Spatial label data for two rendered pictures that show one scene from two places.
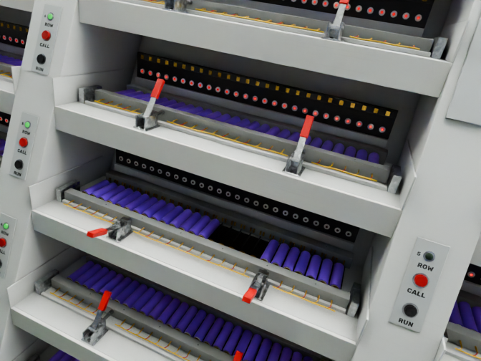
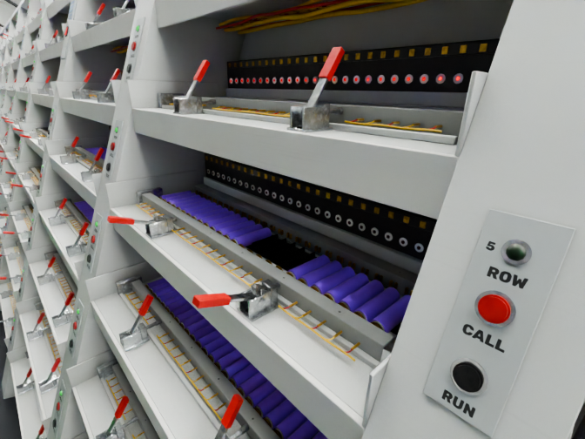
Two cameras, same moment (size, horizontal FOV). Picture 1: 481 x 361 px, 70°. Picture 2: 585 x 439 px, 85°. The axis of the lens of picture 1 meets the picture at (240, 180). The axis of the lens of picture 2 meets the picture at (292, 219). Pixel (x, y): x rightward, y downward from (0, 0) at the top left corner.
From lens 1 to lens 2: 34 cm
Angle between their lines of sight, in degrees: 27
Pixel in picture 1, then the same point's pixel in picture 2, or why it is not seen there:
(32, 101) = (122, 108)
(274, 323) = (262, 358)
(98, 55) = (184, 64)
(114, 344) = (145, 354)
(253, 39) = not seen: outside the picture
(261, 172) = (263, 133)
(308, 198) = (314, 162)
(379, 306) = (406, 355)
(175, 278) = (182, 281)
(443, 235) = (555, 201)
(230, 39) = not seen: outside the picture
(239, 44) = not seen: outside the picture
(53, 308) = (120, 308)
